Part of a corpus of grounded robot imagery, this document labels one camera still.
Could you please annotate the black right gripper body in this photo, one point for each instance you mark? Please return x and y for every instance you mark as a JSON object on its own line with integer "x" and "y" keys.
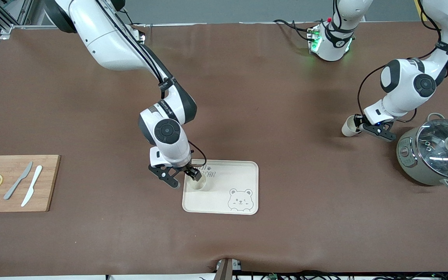
{"x": 185, "y": 168}

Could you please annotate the white plastic cup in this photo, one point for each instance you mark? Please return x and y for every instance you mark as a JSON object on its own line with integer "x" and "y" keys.
{"x": 348, "y": 130}
{"x": 196, "y": 186}

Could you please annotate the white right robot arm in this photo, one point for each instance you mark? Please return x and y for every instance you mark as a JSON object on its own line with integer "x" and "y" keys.
{"x": 103, "y": 39}

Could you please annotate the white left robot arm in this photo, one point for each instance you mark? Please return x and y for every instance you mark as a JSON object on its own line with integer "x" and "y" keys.
{"x": 403, "y": 83}

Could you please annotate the beige bear print tray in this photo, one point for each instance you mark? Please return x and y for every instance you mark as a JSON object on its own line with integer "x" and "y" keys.
{"x": 216, "y": 202}

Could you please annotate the grey electric cooking pot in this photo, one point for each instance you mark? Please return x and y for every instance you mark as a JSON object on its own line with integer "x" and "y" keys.
{"x": 410, "y": 163}

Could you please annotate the glass pot lid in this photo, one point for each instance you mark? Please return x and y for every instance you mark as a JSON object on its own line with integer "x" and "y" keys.
{"x": 438, "y": 155}

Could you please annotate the wooden cutting board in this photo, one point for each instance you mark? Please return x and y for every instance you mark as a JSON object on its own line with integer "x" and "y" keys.
{"x": 45, "y": 194}

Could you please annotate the white plastic knife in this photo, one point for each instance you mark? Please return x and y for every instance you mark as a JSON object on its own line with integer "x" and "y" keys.
{"x": 32, "y": 184}

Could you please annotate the grey plastic knife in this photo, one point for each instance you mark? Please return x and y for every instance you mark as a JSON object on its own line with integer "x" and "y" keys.
{"x": 16, "y": 182}

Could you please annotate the metal clamp post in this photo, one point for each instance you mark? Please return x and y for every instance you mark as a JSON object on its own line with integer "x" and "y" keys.
{"x": 226, "y": 270}

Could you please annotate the aluminium frame with struts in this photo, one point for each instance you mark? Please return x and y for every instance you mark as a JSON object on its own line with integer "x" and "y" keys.
{"x": 6, "y": 30}

